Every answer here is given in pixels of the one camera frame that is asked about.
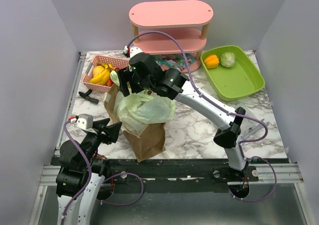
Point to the yellow peach fruit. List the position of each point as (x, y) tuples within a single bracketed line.
[(97, 70)]

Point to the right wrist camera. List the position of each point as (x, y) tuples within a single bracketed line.
[(131, 51)]

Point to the pink three-tier shelf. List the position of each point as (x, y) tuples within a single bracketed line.
[(170, 27)]

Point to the red cherry bunch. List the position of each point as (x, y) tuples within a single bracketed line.
[(114, 78)]

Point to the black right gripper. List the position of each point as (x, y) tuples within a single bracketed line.
[(125, 75)]

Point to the right colourful candy packet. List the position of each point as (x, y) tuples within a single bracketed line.
[(167, 61)]

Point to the light green plastic grocery bag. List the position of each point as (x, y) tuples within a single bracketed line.
[(137, 111)]

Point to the pink plastic fruit basket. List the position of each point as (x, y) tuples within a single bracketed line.
[(115, 62)]

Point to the green cabbage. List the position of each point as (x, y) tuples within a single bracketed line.
[(227, 59)]

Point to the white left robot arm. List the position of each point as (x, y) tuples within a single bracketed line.
[(82, 173)]

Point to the yellow banana bunch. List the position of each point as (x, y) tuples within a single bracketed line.
[(104, 76)]

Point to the silver wrench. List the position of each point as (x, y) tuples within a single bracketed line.
[(252, 130)]

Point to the green plastic tray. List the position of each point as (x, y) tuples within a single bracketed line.
[(240, 81)]

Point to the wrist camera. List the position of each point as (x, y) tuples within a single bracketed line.
[(131, 51), (82, 121)]

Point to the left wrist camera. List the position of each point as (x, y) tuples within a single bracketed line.
[(82, 121)]

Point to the small black T-handle tool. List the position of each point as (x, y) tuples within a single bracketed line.
[(87, 97)]

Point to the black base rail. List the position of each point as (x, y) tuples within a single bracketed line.
[(173, 176)]

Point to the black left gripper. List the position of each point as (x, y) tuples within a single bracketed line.
[(112, 130)]

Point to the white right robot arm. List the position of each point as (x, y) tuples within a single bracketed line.
[(176, 85)]

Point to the yellow bell pepper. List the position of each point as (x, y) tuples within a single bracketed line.
[(211, 62)]

